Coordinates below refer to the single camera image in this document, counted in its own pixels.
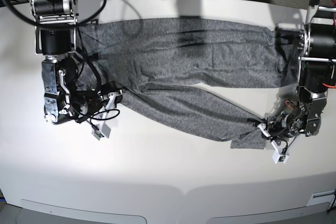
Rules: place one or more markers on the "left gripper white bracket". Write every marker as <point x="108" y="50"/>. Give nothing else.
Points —
<point x="280" y="131"/>

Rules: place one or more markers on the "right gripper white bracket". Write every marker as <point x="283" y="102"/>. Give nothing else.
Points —
<point x="96" y="108"/>

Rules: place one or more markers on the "grey long-sleeve T-shirt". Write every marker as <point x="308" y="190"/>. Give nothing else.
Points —
<point x="159" y="62"/>

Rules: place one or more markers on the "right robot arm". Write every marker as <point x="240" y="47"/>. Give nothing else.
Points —
<point x="73" y="86"/>

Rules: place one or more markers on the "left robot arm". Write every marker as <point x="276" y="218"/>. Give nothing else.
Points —
<point x="316" y="75"/>

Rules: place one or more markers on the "white label plate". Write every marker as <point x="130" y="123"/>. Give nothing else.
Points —
<point x="322" y="197"/>

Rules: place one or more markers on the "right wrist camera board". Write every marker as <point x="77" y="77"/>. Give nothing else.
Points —
<point x="97" y="134"/>

